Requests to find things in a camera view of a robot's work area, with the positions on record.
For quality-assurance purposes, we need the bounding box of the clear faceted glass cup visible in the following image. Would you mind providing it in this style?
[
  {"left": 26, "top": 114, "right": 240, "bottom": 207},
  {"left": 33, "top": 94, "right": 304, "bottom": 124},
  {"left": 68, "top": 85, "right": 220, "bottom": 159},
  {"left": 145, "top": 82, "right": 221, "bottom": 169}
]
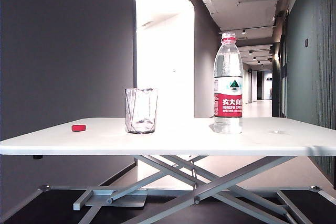
[{"left": 124, "top": 88, "right": 159, "bottom": 134}]

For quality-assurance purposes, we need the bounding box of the grey ceiling conduit pipe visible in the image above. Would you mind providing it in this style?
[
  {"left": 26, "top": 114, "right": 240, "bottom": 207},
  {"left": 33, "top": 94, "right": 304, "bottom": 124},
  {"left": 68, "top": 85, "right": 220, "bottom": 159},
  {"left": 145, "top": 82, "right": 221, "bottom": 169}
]
[{"left": 237, "top": 0, "right": 279, "bottom": 6}]

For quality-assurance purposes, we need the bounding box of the clear red-label water bottle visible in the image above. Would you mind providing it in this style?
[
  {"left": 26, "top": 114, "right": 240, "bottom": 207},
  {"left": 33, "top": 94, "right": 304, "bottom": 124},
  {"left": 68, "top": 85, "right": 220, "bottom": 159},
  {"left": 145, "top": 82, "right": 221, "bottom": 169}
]
[{"left": 213, "top": 31, "right": 243, "bottom": 135}]

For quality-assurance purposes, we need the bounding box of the grey scissor table frame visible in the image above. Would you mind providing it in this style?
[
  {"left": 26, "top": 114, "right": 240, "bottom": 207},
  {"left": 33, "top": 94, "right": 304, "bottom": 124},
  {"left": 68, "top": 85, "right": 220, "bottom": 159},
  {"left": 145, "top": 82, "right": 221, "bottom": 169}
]
[{"left": 0, "top": 155, "right": 336, "bottom": 224}]

